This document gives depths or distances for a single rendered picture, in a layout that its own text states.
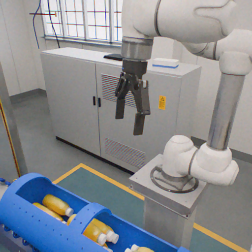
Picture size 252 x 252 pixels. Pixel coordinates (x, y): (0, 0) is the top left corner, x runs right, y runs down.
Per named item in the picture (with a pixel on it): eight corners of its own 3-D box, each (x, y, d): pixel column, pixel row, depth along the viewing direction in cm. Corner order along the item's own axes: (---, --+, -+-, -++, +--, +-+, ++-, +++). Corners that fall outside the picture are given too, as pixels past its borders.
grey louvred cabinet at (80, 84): (77, 128, 423) (68, 47, 357) (185, 173, 308) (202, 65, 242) (52, 140, 385) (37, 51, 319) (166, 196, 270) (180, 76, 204)
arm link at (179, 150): (169, 159, 147) (173, 128, 138) (196, 170, 137) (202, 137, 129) (156, 170, 135) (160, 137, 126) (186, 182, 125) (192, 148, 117)
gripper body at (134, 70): (153, 61, 65) (149, 93, 68) (139, 57, 72) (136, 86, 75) (130, 60, 61) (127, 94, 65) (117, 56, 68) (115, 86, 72)
